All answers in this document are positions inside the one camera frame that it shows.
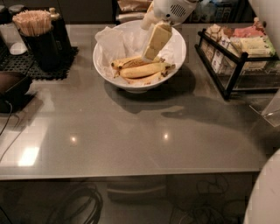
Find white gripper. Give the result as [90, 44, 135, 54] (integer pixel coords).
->
[140, 0, 199, 61]

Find middle yellow banana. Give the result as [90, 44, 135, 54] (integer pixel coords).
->
[119, 62, 176, 79]

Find yellow banana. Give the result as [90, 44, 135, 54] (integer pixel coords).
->
[125, 72, 163, 85]
[119, 62, 176, 79]
[111, 56, 165, 70]

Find white ceramic bowl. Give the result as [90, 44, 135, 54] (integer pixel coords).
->
[93, 20, 186, 94]

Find top yellow banana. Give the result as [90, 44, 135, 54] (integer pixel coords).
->
[111, 56, 165, 70]

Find bottom yellow banana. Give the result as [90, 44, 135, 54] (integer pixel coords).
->
[125, 72, 163, 85]

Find paper bags in background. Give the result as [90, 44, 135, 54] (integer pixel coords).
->
[115, 0, 152, 23]

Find white paper liner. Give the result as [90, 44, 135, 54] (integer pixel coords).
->
[93, 20, 176, 86]

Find white packets in rack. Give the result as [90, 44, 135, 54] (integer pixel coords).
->
[201, 24, 241, 75]

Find black condiment rack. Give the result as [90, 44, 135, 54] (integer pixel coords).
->
[195, 27, 280, 99]

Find dark bottle with stopper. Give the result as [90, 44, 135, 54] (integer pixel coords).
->
[49, 7, 72, 56]

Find pink sugar packets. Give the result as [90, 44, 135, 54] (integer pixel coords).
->
[234, 25, 265, 38]

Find black stir stick holder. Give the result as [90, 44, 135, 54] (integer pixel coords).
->
[20, 31, 60, 72]

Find wooden stir sticks bundle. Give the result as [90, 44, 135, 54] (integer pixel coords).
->
[12, 10, 52, 37]

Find black mesh mat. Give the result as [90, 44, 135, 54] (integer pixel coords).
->
[0, 45, 79, 81]

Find glass shaker with lid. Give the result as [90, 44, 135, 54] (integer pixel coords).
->
[0, 5, 27, 55]

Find black device on left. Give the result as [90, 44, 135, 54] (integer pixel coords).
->
[0, 71, 32, 114]

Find black cable on table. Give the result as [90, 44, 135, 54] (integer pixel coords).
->
[0, 100, 21, 163]

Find coiled black cables below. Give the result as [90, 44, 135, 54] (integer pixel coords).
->
[46, 185, 104, 224]

